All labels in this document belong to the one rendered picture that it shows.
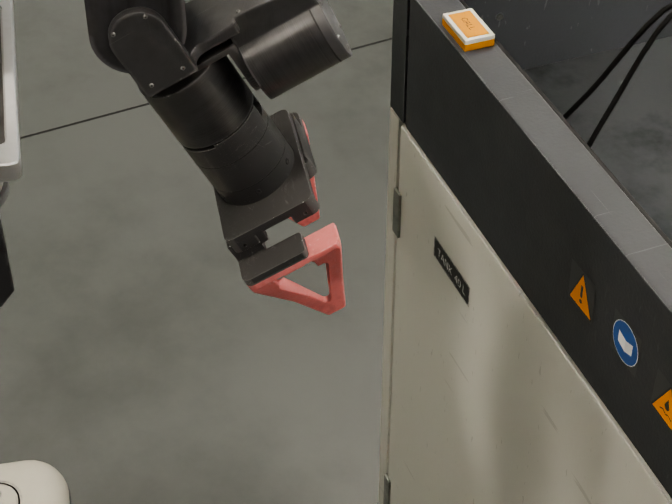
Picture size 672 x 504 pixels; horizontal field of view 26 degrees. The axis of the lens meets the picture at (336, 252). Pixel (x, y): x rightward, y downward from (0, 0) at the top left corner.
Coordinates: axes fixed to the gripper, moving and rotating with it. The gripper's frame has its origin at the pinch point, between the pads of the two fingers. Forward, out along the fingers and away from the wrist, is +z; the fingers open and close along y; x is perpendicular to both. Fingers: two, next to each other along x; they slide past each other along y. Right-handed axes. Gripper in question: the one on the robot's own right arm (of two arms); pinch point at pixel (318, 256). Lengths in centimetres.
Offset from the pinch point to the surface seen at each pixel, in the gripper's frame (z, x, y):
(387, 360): 58, 11, 44
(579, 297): 22.2, -14.3, 6.0
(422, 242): 36, -1, 36
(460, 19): 11.9, -15.8, 34.0
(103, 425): 80, 63, 80
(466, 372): 44, 0, 24
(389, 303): 50, 7, 44
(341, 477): 95, 32, 63
